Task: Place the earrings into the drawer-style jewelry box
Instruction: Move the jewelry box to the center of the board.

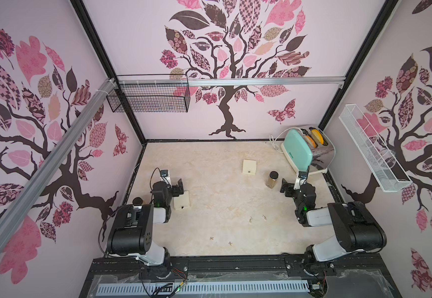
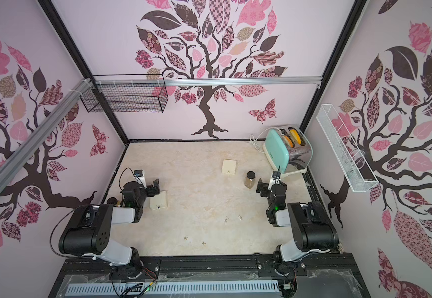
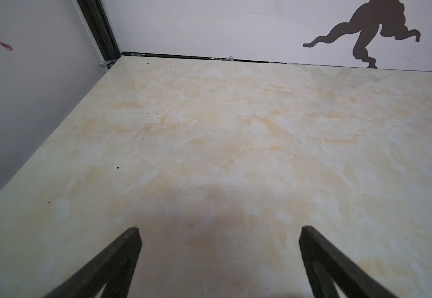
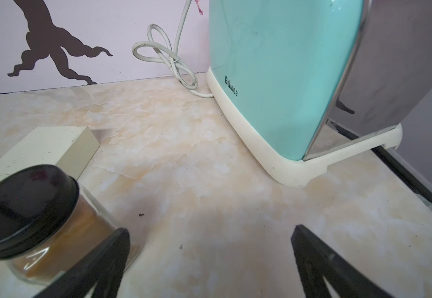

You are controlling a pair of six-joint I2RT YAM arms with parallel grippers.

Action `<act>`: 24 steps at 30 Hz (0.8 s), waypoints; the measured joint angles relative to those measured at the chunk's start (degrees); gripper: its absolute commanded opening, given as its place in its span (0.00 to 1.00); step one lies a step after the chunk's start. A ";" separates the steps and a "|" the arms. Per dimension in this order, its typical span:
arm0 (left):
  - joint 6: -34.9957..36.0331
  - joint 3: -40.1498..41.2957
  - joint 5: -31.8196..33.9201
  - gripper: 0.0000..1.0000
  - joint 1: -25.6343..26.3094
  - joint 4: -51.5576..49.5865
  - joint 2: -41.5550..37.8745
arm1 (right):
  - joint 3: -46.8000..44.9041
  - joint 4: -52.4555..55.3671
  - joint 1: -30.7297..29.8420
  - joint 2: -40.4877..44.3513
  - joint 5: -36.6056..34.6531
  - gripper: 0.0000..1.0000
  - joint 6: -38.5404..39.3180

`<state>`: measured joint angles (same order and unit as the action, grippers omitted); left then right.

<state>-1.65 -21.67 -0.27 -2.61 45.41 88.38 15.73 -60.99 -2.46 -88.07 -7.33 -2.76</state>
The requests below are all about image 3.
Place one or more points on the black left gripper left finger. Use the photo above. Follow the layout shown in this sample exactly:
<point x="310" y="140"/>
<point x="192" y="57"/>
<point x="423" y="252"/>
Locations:
<point x="109" y="273"/>

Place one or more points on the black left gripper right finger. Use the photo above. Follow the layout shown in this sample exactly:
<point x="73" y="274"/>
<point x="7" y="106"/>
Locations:
<point x="327" y="268"/>

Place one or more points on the black corner frame post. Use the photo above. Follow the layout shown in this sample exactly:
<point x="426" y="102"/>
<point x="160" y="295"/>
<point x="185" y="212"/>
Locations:
<point x="97" y="21"/>

